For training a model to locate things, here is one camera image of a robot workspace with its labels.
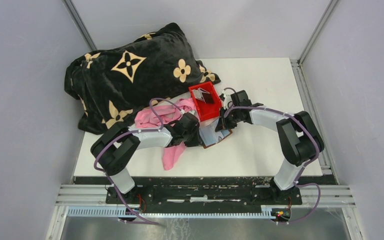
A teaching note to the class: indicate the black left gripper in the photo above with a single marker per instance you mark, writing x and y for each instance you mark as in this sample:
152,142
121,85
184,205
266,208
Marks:
195,142

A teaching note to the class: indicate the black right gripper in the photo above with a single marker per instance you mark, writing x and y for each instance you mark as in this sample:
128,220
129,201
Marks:
224,124

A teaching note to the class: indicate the brown leather card holder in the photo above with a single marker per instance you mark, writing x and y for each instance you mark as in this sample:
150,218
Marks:
210,136

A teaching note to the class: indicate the red plastic bin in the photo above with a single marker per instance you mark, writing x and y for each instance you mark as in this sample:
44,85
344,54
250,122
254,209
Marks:
207,111

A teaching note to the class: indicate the stack of cards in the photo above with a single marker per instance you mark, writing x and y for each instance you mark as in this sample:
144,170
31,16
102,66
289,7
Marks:
203,95

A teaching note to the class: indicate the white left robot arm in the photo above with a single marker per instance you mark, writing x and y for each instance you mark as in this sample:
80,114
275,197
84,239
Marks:
115,148

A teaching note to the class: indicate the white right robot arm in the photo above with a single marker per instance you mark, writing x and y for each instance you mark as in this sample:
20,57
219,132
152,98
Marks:
299,138

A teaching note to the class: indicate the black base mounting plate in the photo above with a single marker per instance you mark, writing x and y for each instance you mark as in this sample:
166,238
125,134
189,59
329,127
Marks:
208,195

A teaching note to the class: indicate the black floral blanket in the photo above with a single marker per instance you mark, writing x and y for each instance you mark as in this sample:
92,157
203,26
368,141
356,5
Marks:
113,85

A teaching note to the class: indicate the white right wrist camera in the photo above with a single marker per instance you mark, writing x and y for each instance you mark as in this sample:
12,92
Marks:
225,98

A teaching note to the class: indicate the aluminium rail frame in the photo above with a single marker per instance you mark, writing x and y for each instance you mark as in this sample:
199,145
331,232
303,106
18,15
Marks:
102,201

